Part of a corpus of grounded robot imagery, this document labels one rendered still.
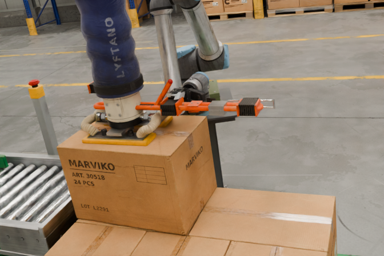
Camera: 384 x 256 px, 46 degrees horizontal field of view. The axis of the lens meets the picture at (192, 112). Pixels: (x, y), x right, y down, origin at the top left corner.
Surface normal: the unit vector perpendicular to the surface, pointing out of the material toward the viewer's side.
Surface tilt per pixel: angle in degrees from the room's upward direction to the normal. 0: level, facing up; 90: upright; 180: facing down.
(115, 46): 70
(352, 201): 0
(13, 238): 90
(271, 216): 0
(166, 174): 90
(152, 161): 90
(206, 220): 0
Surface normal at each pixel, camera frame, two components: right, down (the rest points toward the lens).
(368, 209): -0.14, -0.92
